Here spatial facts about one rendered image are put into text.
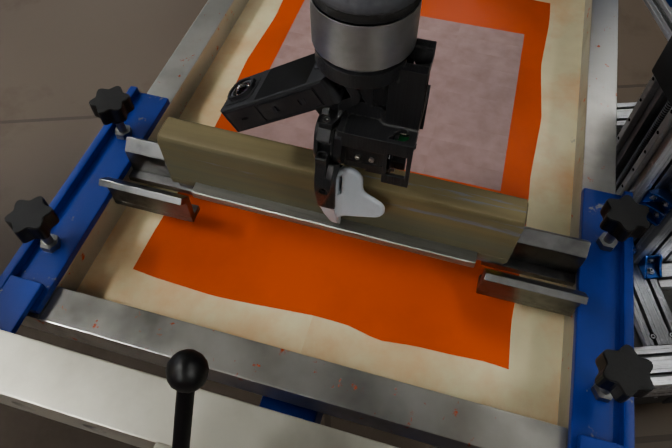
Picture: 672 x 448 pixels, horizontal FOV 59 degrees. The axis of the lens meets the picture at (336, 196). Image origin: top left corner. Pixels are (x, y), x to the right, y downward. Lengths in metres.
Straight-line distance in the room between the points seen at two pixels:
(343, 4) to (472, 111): 0.47
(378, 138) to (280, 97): 0.08
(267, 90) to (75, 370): 0.29
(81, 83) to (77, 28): 0.32
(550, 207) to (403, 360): 0.26
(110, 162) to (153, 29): 1.85
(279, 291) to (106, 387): 0.20
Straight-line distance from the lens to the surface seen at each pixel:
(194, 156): 0.60
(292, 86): 0.46
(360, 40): 0.39
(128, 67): 2.41
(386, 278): 0.66
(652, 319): 1.61
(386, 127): 0.47
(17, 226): 0.64
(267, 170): 0.57
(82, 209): 0.70
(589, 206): 0.70
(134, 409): 0.54
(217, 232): 0.70
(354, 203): 0.54
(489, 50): 0.92
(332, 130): 0.47
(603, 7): 0.99
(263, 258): 0.67
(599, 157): 0.77
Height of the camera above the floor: 1.53
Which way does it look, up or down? 54 degrees down
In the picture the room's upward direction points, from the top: straight up
